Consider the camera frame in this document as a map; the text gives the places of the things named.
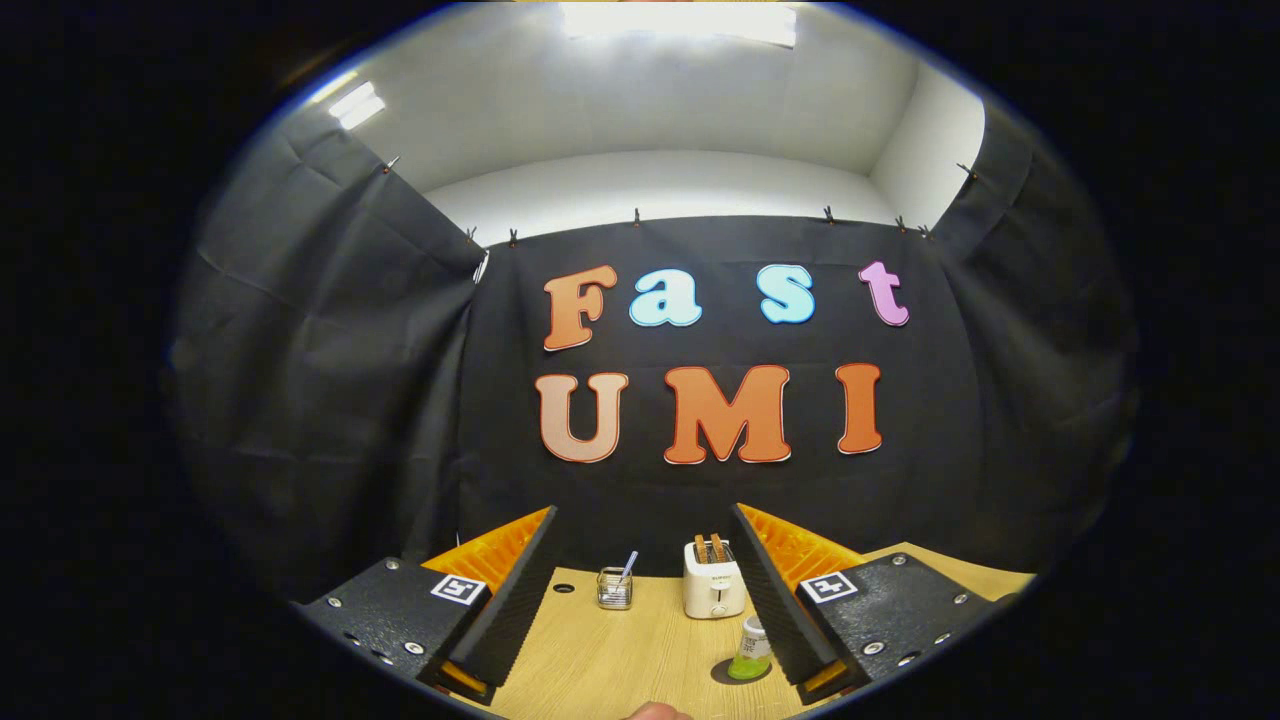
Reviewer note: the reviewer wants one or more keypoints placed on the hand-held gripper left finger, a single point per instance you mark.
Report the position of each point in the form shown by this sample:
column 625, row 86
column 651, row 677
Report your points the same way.
column 515, row 610

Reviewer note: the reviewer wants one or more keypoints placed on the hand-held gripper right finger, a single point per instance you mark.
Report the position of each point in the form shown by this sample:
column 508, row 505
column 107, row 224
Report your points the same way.
column 775, row 610

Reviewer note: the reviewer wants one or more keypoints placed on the white green juice bottle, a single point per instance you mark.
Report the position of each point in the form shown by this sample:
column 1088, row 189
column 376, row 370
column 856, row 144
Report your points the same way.
column 750, row 655

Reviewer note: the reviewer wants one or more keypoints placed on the dark brown round coaster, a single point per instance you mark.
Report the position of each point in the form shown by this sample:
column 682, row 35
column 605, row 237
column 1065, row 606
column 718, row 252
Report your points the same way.
column 722, row 674

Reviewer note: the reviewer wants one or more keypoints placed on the white toaster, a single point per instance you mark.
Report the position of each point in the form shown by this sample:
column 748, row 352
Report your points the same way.
column 712, row 595

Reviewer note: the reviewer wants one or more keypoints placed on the wooden table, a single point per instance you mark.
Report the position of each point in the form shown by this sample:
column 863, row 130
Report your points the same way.
column 600, row 660

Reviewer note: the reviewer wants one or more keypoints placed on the clear plastic spoon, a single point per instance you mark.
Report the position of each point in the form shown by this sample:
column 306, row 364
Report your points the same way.
column 628, row 565

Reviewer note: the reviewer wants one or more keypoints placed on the black backdrop cloth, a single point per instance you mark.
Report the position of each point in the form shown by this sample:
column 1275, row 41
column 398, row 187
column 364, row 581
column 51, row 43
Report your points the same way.
column 480, row 420

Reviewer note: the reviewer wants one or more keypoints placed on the small ceiling light panel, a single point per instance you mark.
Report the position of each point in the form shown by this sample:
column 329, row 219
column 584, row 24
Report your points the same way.
column 357, row 105

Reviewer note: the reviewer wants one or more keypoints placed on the large ceiling light panel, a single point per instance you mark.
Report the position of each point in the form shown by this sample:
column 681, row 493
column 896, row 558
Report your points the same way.
column 680, row 20

